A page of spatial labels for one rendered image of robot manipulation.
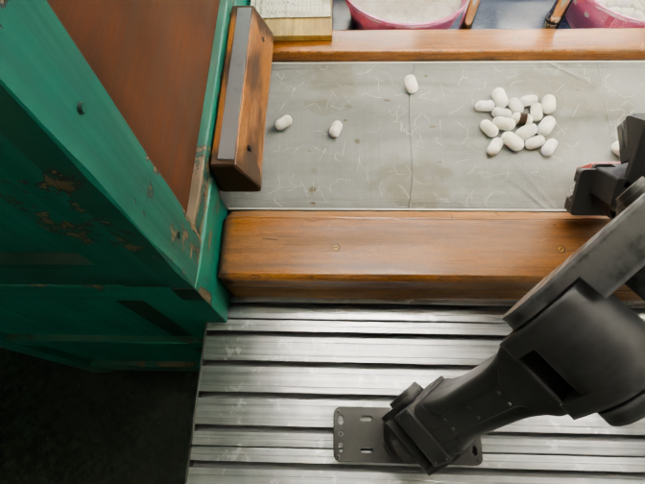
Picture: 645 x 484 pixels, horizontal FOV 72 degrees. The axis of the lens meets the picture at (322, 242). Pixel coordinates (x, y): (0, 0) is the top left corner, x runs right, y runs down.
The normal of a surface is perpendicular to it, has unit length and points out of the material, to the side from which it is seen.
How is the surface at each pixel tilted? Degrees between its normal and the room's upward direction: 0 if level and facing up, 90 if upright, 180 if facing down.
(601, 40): 0
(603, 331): 12
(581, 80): 0
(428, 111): 0
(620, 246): 24
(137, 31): 90
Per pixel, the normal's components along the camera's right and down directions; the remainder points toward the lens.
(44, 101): 1.00, 0.00
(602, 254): -0.33, -0.13
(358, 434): -0.03, -0.40
